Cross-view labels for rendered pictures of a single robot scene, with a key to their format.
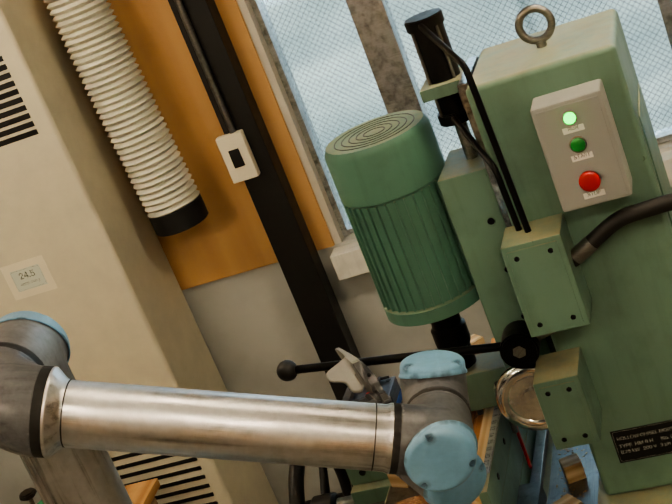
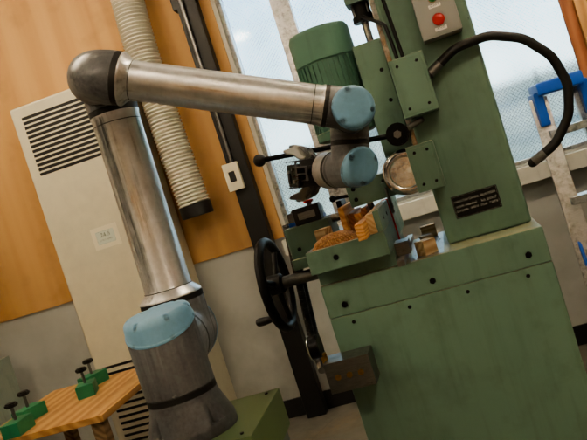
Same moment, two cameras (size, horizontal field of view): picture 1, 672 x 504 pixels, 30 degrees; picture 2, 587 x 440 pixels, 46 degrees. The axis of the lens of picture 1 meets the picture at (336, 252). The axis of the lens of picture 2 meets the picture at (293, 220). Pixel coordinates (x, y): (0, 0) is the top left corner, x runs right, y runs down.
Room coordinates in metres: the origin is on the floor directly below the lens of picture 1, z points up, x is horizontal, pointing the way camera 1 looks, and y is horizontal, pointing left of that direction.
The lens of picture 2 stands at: (-0.04, 0.34, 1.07)
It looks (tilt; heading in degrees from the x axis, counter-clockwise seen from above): 2 degrees down; 353
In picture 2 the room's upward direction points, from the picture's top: 18 degrees counter-clockwise
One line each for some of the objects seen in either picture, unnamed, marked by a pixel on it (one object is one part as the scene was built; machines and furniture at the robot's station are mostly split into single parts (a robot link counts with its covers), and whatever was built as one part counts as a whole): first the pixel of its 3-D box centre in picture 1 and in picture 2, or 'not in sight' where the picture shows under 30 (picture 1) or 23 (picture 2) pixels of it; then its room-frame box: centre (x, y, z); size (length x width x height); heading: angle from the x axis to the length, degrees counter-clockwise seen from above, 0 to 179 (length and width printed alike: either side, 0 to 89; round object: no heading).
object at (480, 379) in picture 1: (482, 385); (373, 190); (1.91, -0.14, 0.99); 0.14 x 0.07 x 0.09; 70
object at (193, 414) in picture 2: not in sight; (187, 409); (1.45, 0.49, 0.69); 0.19 x 0.19 x 0.10
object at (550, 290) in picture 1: (546, 276); (413, 85); (1.70, -0.27, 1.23); 0.09 x 0.08 x 0.15; 70
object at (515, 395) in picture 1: (534, 395); (405, 171); (1.75, -0.20, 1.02); 0.12 x 0.03 x 0.12; 70
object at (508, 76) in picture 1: (612, 258); (450, 103); (1.82, -0.40, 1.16); 0.22 x 0.22 x 0.72; 70
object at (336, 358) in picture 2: not in sight; (350, 369); (1.72, 0.10, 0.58); 0.12 x 0.08 x 0.08; 70
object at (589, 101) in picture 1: (582, 146); (433, 6); (1.67, -0.38, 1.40); 0.10 x 0.06 x 0.16; 70
